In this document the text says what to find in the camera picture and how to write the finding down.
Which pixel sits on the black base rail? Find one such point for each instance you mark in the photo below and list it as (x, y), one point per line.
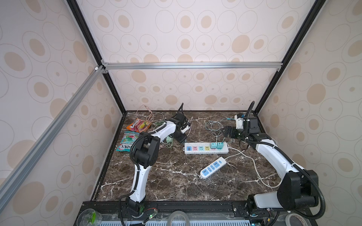
(233, 209)

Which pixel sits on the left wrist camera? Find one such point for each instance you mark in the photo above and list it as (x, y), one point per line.
(185, 126)

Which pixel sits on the tape roll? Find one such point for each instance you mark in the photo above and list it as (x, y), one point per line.
(295, 220)

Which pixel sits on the teal charger with white cable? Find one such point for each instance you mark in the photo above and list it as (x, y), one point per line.
(216, 131)

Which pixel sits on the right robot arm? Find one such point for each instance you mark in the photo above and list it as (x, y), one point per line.
(298, 190)

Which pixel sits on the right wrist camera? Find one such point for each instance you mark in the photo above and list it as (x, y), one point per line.
(239, 120)

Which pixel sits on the green Fox's candy bag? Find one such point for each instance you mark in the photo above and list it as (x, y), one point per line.
(127, 141)

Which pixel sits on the silver aluminium rail left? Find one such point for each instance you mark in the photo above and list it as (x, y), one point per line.
(23, 169)

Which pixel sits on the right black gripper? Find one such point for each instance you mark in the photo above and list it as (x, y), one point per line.
(233, 135)

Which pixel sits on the orange candy bag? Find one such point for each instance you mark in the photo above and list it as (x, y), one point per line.
(139, 126)

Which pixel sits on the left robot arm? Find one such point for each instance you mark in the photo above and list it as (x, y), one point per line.
(144, 154)

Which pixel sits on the short blue power strip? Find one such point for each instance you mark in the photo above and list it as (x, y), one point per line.
(212, 168)

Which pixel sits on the long multicolour power strip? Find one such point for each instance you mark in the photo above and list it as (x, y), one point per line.
(204, 148)

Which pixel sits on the silver aluminium rail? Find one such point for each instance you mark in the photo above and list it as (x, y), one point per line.
(23, 169)
(199, 65)

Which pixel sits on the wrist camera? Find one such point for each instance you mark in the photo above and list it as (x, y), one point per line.
(239, 120)
(185, 126)

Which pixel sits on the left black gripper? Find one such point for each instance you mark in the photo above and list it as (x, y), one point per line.
(182, 139)

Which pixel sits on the clear plastic cup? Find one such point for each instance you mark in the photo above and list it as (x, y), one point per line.
(89, 217)

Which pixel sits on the silver aluminium rail back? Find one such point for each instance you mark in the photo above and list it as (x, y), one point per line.
(199, 65)

